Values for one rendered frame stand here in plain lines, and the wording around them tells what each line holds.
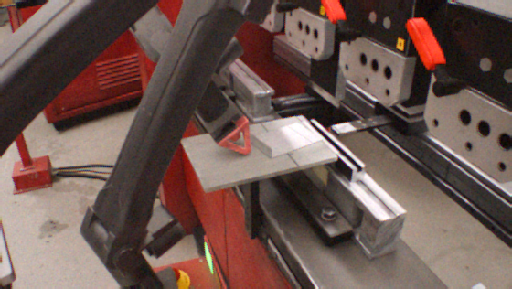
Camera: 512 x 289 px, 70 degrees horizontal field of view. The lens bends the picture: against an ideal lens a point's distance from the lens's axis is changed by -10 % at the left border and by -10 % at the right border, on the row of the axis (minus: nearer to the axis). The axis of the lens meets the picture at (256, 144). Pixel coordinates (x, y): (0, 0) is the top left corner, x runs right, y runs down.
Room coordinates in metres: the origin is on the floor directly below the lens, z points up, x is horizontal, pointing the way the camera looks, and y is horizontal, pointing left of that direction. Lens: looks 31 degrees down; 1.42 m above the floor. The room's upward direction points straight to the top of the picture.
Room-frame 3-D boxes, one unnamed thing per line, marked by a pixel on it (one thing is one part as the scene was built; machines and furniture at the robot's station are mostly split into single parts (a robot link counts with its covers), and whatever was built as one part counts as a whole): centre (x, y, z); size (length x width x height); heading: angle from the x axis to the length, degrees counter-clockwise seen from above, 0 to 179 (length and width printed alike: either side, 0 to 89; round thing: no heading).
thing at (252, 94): (1.24, 0.07, 0.92); 0.50 x 0.06 x 0.10; 22
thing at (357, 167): (0.70, -0.15, 0.98); 0.20 x 0.03 x 0.03; 22
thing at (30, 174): (1.89, 1.39, 0.41); 0.25 x 0.20 x 0.83; 112
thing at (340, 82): (0.73, -0.14, 1.13); 0.10 x 0.02 x 0.10; 22
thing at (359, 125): (0.79, -0.29, 1.01); 0.26 x 0.12 x 0.05; 112
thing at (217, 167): (0.68, 0.00, 1.00); 0.26 x 0.18 x 0.01; 112
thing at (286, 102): (1.29, -0.32, 0.81); 0.64 x 0.08 x 0.14; 112
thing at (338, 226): (0.67, -0.10, 0.89); 0.30 x 0.05 x 0.03; 22
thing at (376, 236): (0.68, -0.16, 0.92); 0.39 x 0.06 x 0.10; 22
